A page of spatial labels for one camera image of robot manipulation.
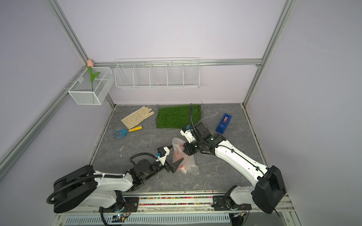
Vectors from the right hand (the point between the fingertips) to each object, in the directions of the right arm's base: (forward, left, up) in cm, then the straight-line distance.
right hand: (183, 148), depth 78 cm
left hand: (-3, +3, +1) cm, 4 cm away
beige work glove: (+35, +38, -15) cm, 54 cm away
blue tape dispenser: (+25, -29, -11) cm, 40 cm away
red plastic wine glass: (-5, +2, +3) cm, 6 cm away
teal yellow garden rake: (+23, +45, -17) cm, 53 cm away
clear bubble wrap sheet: (-7, -3, -7) cm, 11 cm away
